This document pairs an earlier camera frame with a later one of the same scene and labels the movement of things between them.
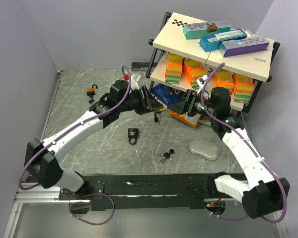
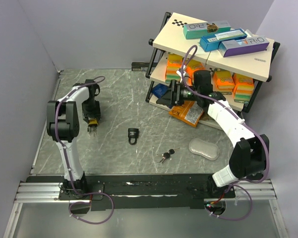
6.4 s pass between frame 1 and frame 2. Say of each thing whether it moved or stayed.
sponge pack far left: stayed
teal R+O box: stayed
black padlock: stayed
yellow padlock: moved
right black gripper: moved
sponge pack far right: stayed
